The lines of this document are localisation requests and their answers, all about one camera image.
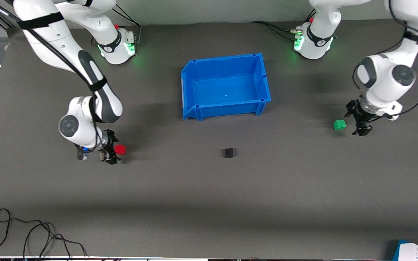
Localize blue plastic storage bin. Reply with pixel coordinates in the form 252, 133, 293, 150
181, 53, 271, 121

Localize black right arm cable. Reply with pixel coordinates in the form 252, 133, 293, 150
0, 0, 105, 153

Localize thin black loose cable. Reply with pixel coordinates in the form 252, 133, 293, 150
0, 208, 88, 260

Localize black left base cables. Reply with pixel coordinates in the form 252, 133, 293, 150
251, 14, 316, 41

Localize black base cables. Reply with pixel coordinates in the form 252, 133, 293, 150
91, 4, 143, 47
251, 14, 316, 41

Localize black right base cables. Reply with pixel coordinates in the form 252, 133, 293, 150
91, 4, 143, 47

